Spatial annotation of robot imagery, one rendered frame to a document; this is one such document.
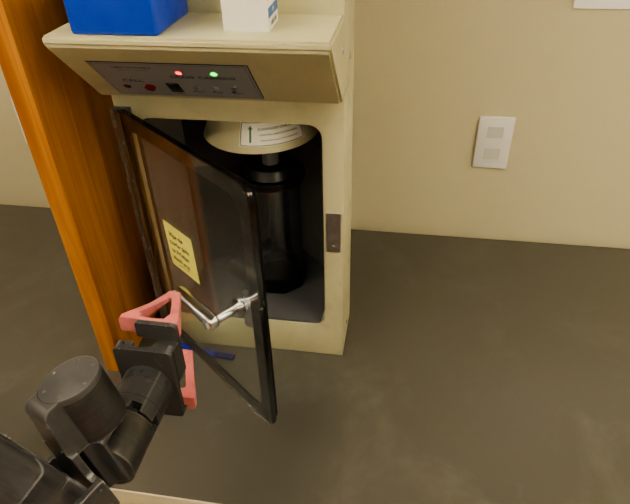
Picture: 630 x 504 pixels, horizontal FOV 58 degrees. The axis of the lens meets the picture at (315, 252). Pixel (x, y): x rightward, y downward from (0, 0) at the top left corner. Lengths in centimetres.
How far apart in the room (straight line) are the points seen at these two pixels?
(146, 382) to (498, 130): 87
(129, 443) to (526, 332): 75
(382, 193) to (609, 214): 49
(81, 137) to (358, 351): 57
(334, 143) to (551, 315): 58
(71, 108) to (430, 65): 67
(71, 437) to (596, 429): 75
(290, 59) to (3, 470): 46
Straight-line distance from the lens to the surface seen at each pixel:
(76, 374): 56
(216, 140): 85
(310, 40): 61
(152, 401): 62
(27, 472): 54
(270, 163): 91
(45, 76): 81
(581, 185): 133
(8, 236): 151
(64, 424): 56
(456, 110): 121
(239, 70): 67
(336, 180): 80
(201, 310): 72
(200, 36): 65
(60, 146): 83
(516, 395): 100
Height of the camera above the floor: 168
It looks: 36 degrees down
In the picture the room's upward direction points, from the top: 2 degrees counter-clockwise
